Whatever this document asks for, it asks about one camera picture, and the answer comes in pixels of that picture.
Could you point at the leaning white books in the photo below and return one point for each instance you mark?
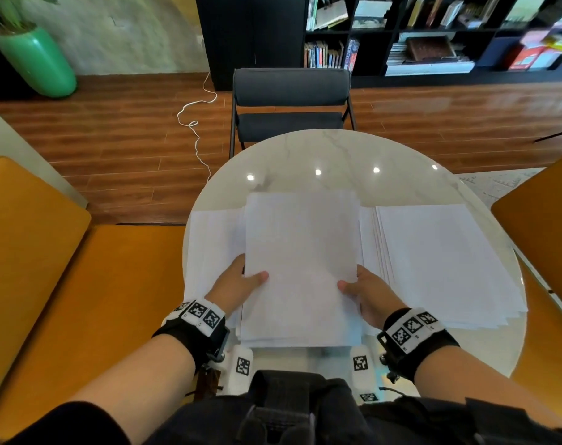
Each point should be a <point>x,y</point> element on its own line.
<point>327,12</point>

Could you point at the person's right forearm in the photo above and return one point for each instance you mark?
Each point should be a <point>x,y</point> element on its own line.
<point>475,384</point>

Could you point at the person's left forearm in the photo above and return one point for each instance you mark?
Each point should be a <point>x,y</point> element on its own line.
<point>137,384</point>

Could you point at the row of upright books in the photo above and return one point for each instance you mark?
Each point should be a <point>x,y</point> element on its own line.
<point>329,54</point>

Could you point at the green plant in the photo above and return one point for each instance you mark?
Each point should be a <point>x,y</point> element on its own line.
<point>7,9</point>

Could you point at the white marker tag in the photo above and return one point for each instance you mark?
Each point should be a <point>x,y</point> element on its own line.
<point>242,368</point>
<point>362,370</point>

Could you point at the stack of flat books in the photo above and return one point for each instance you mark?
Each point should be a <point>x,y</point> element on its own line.
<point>429,55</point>

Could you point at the person's right hand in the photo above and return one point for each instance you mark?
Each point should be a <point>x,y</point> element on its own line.
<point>373,298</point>

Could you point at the person's right thumb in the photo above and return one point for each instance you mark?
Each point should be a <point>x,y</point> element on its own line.
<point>348,287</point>

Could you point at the wide fanned white paper pile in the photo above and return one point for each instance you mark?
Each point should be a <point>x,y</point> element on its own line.
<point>448,264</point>

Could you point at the white printed floor sheet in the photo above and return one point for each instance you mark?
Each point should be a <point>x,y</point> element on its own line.
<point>499,185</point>

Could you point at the person's black clothing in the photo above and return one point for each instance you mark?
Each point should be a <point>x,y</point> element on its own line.
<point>290,417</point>

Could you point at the narrow white paper pile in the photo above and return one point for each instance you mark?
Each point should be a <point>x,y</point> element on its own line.
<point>214,245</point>

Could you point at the black wrist band with markers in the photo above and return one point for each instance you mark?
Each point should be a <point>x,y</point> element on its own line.
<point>415,340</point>
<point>197,326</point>

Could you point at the dark grey padded chair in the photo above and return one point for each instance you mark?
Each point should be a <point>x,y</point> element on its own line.
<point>290,87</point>

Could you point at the red box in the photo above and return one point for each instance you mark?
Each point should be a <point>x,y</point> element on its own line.
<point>526,57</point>

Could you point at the green glossy vase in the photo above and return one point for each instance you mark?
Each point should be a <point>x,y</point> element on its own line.
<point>37,60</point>

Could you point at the person's left thumb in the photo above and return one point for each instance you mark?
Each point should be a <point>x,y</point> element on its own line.
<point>257,278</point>

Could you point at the black bookshelf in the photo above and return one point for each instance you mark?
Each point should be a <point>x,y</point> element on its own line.
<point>378,50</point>

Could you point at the row of mixed colour books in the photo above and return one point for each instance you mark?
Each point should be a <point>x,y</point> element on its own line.
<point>448,11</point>

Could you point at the white paper stack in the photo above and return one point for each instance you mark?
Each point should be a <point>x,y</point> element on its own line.
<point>302,259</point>

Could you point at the black stand leg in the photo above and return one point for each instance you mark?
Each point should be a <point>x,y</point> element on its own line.
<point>557,134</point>

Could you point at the person's left hand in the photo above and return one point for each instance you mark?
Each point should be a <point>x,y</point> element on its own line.
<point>230,287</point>

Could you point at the black cabinet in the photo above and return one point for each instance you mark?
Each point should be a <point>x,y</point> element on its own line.
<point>251,36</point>

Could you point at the orange sofa bench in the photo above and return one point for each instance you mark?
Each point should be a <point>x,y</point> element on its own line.
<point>44,291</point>

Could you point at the orange chair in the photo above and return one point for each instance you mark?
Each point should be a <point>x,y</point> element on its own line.
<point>547,254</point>

